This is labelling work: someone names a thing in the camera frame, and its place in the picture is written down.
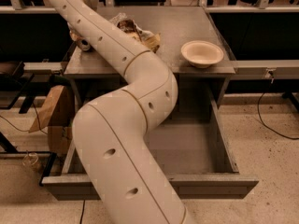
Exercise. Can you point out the red coke can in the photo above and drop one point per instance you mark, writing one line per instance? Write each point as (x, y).
(83, 44)

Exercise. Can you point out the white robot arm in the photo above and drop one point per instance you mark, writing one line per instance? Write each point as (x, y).
(108, 132)

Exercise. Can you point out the open grey top drawer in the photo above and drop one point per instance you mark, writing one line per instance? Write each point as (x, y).
(193, 152)

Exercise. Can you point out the clear plastic water bottle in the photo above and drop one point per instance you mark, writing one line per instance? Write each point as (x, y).
(120, 17)

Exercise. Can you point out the yellow brown chip bag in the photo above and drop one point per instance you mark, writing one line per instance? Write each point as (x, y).
(147, 38)

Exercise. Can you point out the brown cardboard box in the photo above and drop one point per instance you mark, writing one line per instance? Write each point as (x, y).
(56, 115)

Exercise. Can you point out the grey cabinet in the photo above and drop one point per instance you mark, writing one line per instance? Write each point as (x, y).
(187, 31)

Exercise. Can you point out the white bowl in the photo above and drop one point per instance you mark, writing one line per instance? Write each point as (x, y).
(202, 54)

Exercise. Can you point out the clear plastic cup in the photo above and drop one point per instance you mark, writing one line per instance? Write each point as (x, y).
(32, 161)

